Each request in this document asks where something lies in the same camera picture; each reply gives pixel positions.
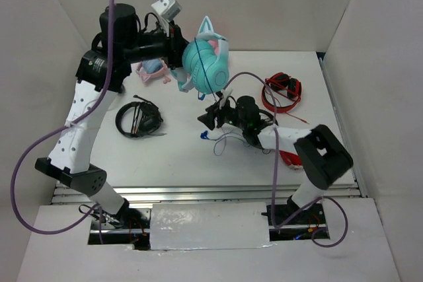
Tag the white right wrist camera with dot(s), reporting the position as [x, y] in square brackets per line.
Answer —
[225, 94]

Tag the white foam cover panel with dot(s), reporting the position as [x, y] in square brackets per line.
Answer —
[209, 226]

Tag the pink blue cat headphones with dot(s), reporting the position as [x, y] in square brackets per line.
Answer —
[151, 70]

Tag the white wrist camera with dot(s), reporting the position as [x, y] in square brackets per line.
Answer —
[225, 94]
[166, 9]

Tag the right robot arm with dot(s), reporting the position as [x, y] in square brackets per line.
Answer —
[321, 155]

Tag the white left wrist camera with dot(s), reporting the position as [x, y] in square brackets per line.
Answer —
[166, 9]

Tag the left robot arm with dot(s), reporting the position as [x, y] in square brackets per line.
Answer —
[99, 81]

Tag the red white headphones under arm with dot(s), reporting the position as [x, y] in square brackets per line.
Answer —
[291, 160]

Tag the red black headphones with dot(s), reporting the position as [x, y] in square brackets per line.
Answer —
[285, 86]

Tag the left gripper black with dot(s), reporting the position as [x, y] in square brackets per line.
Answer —
[174, 44]

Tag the black headset with mic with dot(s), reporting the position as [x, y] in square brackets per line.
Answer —
[146, 120]

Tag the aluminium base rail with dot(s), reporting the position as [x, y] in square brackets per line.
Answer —
[63, 195]

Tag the teal cat ear headphones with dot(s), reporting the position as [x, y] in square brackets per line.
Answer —
[205, 62]

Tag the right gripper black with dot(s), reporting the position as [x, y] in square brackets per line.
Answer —
[209, 117]

